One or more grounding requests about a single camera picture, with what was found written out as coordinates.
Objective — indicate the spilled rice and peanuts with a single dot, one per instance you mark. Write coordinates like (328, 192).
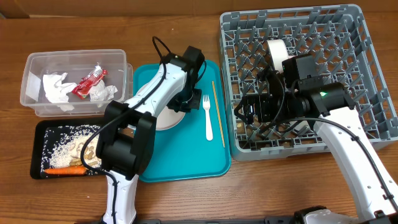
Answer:
(62, 147)

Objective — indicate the grey dishwasher rack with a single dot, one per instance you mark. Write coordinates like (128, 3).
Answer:
(338, 39)

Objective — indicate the clear plastic bin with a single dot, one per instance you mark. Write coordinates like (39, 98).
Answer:
(78, 64)

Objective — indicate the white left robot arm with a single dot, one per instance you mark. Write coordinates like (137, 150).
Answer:
(126, 140)

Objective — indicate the white plastic fork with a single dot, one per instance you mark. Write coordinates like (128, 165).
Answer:
(206, 106)

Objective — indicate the large pink plate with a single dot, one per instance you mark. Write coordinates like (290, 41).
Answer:
(168, 119)

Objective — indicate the teal plastic tray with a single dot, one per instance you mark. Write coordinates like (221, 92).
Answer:
(183, 152)

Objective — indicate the orange carrot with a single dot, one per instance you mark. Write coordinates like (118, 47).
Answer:
(71, 170)

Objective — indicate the black tray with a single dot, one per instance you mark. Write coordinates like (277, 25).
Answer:
(39, 139)

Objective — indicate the red snack wrapper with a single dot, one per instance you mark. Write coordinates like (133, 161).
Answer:
(92, 79)

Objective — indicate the wooden chopstick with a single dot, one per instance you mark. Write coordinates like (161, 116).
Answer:
(218, 113)

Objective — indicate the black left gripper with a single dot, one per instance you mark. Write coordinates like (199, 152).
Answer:
(196, 103)

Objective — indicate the white bowl with peanuts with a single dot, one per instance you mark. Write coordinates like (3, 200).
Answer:
(278, 53)

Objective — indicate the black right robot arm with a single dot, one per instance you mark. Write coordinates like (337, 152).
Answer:
(298, 93)

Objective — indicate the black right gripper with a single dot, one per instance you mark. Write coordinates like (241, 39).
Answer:
(267, 102)

